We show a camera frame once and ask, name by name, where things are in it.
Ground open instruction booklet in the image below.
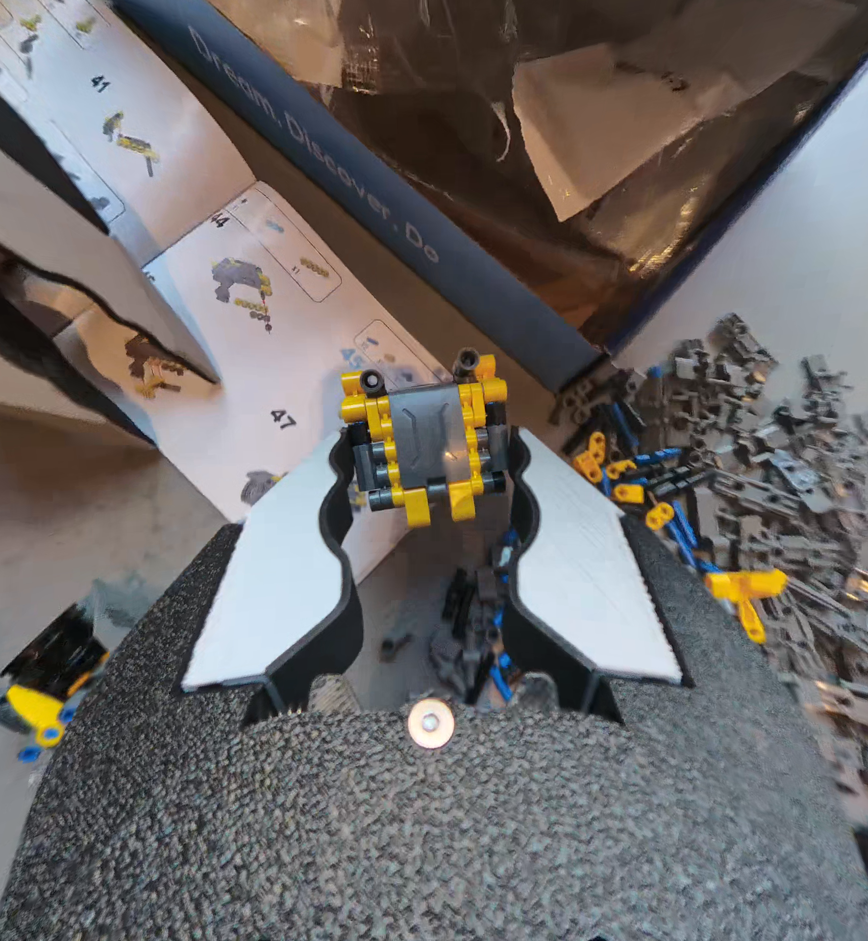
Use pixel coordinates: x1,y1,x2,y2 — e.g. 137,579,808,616
0,0,453,582

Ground grey desk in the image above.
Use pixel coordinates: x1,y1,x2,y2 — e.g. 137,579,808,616
0,44,868,927

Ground small yellow grey brick assembly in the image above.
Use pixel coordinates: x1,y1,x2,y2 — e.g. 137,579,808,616
340,347,512,529

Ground pile of building bricks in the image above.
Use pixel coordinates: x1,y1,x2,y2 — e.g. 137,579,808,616
378,312,868,810

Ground crumpled clear plastic bags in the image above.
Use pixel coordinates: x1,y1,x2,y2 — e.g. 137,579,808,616
206,0,868,343

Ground dark blue cardboard box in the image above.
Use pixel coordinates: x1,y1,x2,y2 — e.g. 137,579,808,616
110,0,868,394

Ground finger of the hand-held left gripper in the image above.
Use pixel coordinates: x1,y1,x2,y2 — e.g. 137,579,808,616
0,121,222,385
0,279,159,449

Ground yellow grey brick head assembly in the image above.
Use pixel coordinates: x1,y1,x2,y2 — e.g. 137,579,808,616
0,603,111,764

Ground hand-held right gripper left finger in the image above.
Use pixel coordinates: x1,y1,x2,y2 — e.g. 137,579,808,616
181,428,366,710

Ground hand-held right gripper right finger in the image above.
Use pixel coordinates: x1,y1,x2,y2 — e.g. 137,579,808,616
502,426,685,710

